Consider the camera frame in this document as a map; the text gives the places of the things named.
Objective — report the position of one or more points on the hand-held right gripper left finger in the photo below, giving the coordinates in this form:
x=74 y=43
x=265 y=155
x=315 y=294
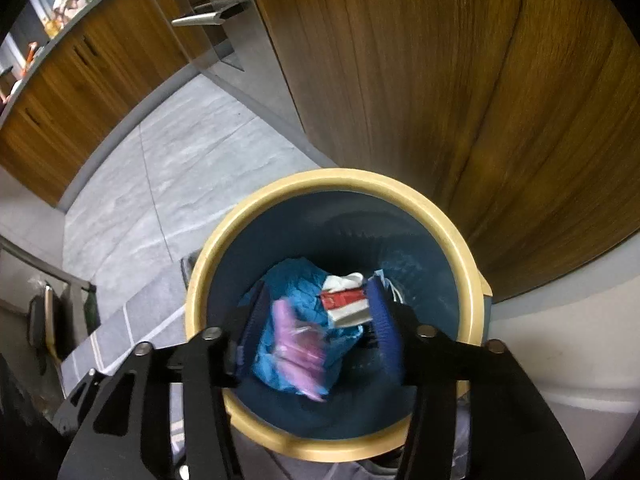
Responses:
x=252 y=330

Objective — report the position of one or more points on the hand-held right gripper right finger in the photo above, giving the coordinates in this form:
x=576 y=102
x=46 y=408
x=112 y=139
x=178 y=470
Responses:
x=387 y=330

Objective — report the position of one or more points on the purple bottle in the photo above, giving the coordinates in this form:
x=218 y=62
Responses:
x=295 y=350

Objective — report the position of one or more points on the red and white packet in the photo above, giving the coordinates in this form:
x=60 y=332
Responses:
x=345 y=305

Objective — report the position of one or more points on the blue plastic bag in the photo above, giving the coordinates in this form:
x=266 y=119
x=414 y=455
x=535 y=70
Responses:
x=295 y=285

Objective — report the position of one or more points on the blue bin with yellow rim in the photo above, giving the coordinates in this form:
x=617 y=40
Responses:
x=320 y=225

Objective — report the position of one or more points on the grey checked mat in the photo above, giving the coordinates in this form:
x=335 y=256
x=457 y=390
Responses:
x=125 y=330

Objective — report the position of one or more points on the wide wooden cabinet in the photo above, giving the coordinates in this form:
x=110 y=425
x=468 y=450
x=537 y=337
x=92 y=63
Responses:
x=400 y=85

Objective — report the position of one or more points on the long wooden base cabinet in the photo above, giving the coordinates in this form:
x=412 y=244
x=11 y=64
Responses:
x=75 y=85

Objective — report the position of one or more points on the yellow oil bottles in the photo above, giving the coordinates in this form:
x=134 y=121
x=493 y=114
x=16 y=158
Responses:
x=51 y=25

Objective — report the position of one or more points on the dish rack with bowls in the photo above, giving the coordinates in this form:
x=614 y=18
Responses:
x=75 y=2

